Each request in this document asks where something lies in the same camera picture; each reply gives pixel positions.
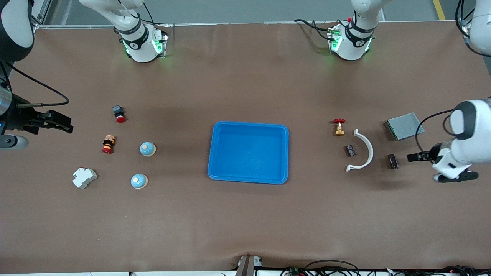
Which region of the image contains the grey metal box module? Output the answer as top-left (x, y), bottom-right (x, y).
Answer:
top-left (384, 112), bottom-right (425, 141)

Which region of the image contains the white circuit breaker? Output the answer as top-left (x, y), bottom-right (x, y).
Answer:
top-left (72, 168), bottom-right (98, 189)

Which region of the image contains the blue plastic tray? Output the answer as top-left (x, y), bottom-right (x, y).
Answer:
top-left (208, 121), bottom-right (289, 185)

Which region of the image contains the grey metal table clamp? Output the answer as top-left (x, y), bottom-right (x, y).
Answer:
top-left (236, 254), bottom-right (263, 276)

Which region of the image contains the white curved plastic bracket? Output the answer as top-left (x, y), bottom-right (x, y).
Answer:
top-left (346, 129), bottom-right (374, 172)

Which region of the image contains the aluminium frame profile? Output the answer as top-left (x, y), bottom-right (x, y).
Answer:
top-left (33, 0), bottom-right (52, 28)

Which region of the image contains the black cable bundle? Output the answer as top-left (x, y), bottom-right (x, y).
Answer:
top-left (384, 265), bottom-right (491, 276)
top-left (280, 260), bottom-right (363, 276)

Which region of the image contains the black right base cable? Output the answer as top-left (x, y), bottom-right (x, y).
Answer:
top-left (136, 2), bottom-right (169, 27)

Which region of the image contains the black base cable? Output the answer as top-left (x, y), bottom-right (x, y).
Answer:
top-left (136, 2), bottom-right (169, 27)
top-left (293, 18), bottom-right (338, 41)

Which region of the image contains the black left base cable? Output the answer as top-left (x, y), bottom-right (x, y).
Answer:
top-left (293, 18), bottom-right (338, 41)

